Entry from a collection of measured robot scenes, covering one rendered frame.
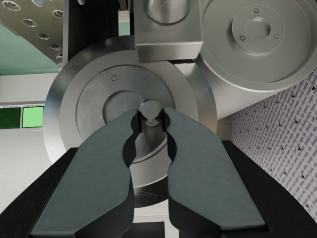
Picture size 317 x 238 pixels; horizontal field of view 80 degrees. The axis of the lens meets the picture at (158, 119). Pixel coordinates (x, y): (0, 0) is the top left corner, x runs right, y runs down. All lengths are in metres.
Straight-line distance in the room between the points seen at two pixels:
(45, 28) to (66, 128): 0.33
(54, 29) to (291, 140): 0.45
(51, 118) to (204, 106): 0.13
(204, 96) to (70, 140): 0.12
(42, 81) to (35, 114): 2.93
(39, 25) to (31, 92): 3.08
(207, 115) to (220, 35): 0.08
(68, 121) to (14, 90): 3.53
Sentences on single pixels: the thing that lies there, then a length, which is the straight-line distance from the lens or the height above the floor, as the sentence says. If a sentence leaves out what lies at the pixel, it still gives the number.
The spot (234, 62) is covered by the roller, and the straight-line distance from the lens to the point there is 0.19.
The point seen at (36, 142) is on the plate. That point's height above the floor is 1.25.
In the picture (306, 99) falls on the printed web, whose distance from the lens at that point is 0.25.
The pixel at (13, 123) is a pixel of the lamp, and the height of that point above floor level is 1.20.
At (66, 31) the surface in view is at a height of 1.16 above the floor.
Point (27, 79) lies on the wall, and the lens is 3.65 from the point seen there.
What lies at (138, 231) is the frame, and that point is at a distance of 0.61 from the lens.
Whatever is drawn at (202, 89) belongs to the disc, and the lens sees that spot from 0.17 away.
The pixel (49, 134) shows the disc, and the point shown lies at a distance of 0.18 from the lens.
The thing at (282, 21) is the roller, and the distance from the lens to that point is 0.23.
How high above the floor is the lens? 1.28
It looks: 8 degrees down
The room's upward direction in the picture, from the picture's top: 177 degrees clockwise
